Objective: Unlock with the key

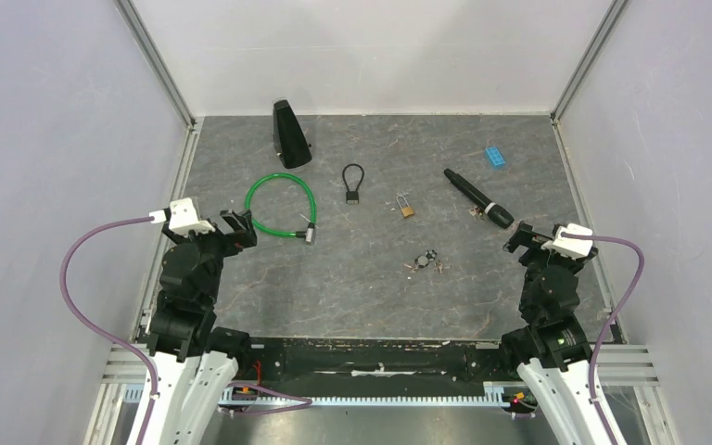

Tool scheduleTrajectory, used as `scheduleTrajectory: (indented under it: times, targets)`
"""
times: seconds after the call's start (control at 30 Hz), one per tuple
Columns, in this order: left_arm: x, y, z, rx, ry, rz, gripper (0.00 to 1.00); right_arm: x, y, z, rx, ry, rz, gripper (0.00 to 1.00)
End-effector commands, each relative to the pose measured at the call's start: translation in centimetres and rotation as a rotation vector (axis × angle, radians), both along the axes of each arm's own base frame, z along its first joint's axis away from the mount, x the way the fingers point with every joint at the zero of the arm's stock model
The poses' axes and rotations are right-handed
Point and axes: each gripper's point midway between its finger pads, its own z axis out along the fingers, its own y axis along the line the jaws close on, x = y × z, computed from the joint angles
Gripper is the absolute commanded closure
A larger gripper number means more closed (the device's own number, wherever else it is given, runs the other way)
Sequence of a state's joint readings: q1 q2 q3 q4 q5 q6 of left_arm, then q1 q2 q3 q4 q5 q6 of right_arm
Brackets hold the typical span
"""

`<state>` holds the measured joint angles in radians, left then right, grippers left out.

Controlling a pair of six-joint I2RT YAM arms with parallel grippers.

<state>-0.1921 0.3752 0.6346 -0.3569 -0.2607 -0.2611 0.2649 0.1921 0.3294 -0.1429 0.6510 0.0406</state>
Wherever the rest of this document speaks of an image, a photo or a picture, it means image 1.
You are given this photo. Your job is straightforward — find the black cable padlock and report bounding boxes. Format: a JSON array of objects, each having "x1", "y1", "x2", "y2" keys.
[{"x1": 341, "y1": 163, "x2": 365, "y2": 205}]

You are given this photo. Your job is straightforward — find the black metronome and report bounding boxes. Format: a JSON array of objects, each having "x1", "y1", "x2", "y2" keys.
[{"x1": 273, "y1": 99, "x2": 312, "y2": 170}]

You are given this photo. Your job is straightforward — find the white cable duct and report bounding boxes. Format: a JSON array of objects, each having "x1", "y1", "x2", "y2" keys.
[{"x1": 123, "y1": 381, "x2": 504, "y2": 408}]

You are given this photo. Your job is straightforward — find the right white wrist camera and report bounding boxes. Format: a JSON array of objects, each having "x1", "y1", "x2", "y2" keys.
[{"x1": 541, "y1": 222, "x2": 593, "y2": 260}]

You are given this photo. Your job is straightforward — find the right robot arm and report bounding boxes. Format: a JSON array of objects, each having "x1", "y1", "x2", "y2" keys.
[{"x1": 498, "y1": 222, "x2": 626, "y2": 444}]

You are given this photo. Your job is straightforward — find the green cable lock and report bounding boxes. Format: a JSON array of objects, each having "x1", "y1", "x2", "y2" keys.
[{"x1": 244, "y1": 172, "x2": 317, "y2": 245}]

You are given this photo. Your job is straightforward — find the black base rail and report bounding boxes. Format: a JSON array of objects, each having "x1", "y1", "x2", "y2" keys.
[{"x1": 236, "y1": 337, "x2": 524, "y2": 397}]

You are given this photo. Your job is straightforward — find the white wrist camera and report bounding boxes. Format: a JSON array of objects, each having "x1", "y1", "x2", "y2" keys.
[
  {"x1": 148, "y1": 197, "x2": 215, "y2": 236},
  {"x1": 541, "y1": 222, "x2": 593, "y2": 260}
]

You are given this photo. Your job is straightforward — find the brass padlock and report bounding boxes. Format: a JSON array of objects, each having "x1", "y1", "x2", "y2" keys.
[{"x1": 396, "y1": 194, "x2": 415, "y2": 218}]

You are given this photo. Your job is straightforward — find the black microphone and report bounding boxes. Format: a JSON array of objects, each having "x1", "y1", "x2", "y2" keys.
[{"x1": 443, "y1": 168, "x2": 515, "y2": 229}]

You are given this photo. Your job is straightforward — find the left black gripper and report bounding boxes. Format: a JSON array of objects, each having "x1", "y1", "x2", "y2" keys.
[{"x1": 164, "y1": 207, "x2": 257, "y2": 303}]

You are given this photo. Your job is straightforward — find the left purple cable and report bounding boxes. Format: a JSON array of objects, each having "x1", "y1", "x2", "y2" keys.
[{"x1": 59, "y1": 216, "x2": 314, "y2": 445}]

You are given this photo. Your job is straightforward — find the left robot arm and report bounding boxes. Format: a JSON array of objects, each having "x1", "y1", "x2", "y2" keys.
[{"x1": 127, "y1": 204, "x2": 257, "y2": 444}]

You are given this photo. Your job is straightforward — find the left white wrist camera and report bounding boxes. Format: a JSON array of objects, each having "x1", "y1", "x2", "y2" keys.
[{"x1": 148, "y1": 197, "x2": 215, "y2": 236}]

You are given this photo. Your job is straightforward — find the panda keychain with key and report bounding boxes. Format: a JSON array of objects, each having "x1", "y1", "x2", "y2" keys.
[{"x1": 403, "y1": 249, "x2": 445, "y2": 273}]

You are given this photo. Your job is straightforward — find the blue toy brick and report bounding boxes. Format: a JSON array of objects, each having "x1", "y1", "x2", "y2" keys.
[{"x1": 484, "y1": 146, "x2": 506, "y2": 169}]

